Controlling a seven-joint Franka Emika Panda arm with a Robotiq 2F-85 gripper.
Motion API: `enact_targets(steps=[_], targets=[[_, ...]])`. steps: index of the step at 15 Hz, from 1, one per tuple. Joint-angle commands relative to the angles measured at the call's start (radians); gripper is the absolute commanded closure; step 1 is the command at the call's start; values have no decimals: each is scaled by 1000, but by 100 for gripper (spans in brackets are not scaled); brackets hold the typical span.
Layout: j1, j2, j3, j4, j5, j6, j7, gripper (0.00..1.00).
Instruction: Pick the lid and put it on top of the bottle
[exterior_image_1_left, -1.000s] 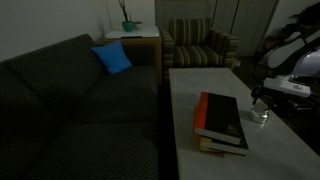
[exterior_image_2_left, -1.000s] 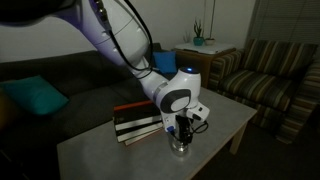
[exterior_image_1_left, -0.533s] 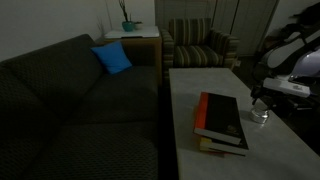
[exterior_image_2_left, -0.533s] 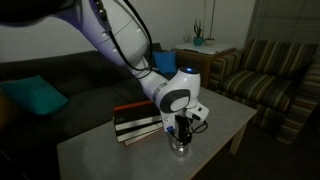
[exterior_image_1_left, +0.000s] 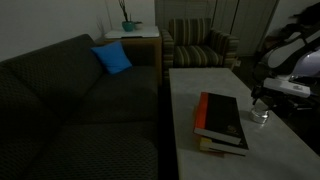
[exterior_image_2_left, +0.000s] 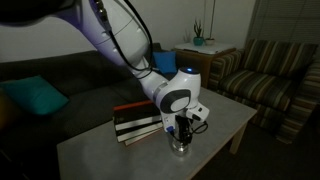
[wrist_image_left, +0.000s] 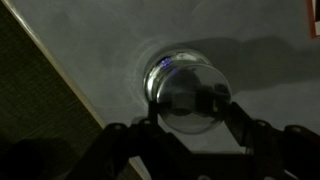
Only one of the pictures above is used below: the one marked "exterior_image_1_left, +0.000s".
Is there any wooden side table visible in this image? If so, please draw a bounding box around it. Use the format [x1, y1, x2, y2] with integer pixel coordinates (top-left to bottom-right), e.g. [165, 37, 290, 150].
[98, 37, 162, 86]

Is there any dark grey fabric sofa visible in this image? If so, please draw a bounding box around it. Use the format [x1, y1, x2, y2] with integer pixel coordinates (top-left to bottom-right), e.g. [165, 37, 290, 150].
[0, 34, 158, 180]

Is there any dark clutter pile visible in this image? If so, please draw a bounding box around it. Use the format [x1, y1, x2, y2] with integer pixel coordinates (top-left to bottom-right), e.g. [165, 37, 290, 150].
[280, 2, 320, 33]

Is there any striped armchair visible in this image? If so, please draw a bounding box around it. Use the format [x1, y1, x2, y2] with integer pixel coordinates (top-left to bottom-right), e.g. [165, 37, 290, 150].
[161, 18, 239, 76]

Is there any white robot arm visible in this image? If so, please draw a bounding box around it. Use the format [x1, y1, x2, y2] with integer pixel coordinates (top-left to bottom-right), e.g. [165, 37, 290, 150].
[251, 24, 320, 104]

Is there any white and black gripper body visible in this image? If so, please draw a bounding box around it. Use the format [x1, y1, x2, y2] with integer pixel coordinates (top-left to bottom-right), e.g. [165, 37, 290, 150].
[251, 85, 289, 103]

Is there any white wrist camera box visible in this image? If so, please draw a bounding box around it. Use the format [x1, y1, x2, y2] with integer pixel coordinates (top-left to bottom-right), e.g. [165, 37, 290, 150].
[263, 78, 311, 98]

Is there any teal plant pot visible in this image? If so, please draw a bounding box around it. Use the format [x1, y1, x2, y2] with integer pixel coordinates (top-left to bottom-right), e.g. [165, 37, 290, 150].
[122, 21, 135, 32]

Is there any small silver jar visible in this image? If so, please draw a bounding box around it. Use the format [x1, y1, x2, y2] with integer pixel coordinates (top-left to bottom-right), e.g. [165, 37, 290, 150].
[250, 108, 269, 124]

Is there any grey top coffee table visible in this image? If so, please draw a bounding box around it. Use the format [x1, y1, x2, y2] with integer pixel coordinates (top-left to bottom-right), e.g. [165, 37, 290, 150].
[169, 68, 320, 180]

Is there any black book with orange spine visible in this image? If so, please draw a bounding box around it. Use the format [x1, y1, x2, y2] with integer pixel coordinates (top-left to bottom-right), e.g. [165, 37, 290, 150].
[194, 92, 244, 145]

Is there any small white plant pot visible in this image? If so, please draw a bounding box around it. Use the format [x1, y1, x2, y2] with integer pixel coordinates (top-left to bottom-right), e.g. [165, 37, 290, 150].
[135, 21, 143, 30]

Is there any blue throw pillow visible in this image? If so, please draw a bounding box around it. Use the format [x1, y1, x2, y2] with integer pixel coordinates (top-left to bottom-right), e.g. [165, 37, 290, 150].
[91, 41, 132, 74]

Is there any lower stacked book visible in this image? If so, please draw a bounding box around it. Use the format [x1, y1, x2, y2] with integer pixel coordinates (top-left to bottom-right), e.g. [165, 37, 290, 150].
[193, 130, 249, 156]

